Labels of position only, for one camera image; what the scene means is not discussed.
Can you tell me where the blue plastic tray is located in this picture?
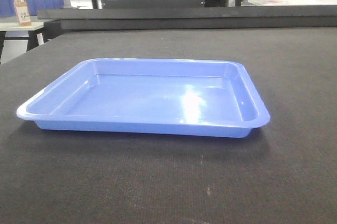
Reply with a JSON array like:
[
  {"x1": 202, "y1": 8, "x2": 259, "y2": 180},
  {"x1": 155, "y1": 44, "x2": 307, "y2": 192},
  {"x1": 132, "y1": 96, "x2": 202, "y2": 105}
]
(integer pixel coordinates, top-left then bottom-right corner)
[{"x1": 16, "y1": 58, "x2": 270, "y2": 138}]

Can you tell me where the black raised table ledge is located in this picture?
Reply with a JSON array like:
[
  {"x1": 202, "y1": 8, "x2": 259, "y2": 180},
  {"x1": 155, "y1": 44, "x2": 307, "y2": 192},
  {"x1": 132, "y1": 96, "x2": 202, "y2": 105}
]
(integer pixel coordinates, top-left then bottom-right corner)
[{"x1": 38, "y1": 5, "x2": 336, "y2": 45}]

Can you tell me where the orange juice bottle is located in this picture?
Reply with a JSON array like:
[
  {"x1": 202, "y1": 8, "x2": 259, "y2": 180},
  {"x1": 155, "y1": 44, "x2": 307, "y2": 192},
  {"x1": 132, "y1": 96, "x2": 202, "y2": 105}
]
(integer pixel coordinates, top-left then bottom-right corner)
[{"x1": 13, "y1": 0, "x2": 32, "y2": 27}]

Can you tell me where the light green side table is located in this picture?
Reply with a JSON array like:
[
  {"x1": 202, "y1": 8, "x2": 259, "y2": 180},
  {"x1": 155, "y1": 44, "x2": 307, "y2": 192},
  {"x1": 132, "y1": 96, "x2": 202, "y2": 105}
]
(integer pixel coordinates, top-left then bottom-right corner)
[{"x1": 1, "y1": 16, "x2": 49, "y2": 64}]

